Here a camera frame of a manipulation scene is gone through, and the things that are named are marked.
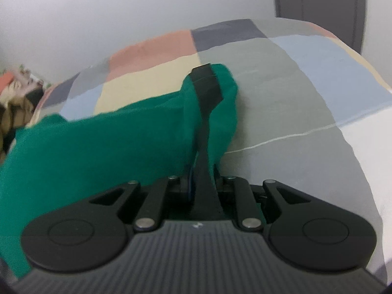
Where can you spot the orange cloth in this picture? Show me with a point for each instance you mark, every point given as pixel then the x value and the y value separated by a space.
pixel 6 82

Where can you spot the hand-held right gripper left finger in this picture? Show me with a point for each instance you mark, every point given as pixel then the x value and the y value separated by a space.
pixel 190 184

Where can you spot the grey door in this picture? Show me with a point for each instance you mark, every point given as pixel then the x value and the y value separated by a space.
pixel 321 3

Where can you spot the green hooded sweatshirt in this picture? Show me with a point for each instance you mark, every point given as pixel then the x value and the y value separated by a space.
pixel 92 159

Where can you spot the patterned cloth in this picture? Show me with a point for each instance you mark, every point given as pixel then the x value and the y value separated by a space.
pixel 27 79

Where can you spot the patchwork bedsheet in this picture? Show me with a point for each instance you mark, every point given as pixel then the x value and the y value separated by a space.
pixel 291 98

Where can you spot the brown fuzzy garment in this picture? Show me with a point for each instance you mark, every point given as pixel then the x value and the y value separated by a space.
pixel 18 111

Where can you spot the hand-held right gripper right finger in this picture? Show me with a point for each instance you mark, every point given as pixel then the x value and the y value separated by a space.
pixel 223 183

